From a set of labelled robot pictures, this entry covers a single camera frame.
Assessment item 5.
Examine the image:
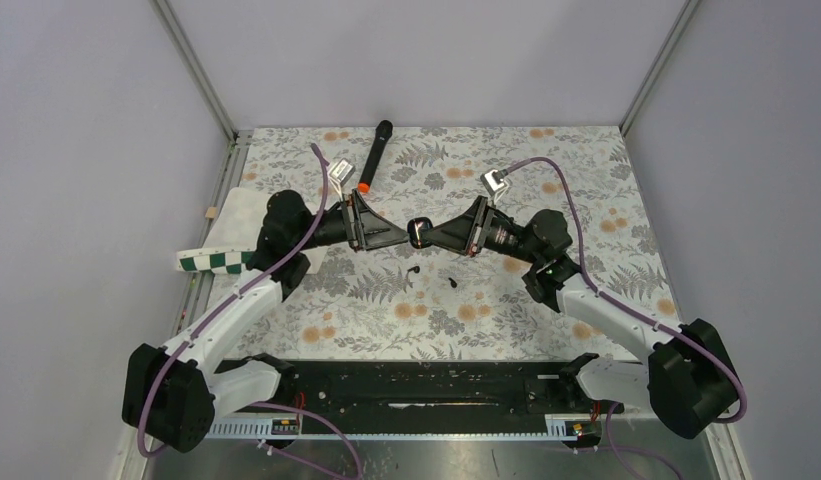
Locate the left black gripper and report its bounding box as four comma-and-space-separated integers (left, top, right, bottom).
295, 189, 410, 252

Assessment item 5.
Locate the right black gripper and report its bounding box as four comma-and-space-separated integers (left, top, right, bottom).
422, 196, 543, 266

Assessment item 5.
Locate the black earbud charging case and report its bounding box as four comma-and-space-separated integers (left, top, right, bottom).
407, 217, 433, 250

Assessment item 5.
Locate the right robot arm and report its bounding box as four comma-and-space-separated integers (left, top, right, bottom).
407, 196, 745, 439

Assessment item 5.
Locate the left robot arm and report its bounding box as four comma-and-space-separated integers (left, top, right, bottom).
121, 190, 408, 453

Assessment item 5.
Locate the floral tablecloth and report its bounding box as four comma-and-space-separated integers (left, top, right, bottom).
230, 126, 677, 360

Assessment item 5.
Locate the black microphone orange tip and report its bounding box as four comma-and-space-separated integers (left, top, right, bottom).
357, 120, 393, 193

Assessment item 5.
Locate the green white checkered mat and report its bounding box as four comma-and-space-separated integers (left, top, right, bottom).
176, 187, 328, 274

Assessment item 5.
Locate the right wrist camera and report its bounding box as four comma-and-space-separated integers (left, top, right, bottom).
480, 169, 510, 205

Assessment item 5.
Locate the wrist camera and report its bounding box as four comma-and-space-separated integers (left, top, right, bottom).
328, 160, 355, 197
480, 169, 510, 205

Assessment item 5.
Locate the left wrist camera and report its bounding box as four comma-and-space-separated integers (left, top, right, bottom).
328, 160, 355, 197

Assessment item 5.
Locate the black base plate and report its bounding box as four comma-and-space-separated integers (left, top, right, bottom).
226, 360, 611, 441

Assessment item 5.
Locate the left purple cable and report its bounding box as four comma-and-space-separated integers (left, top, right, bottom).
136, 142, 332, 460

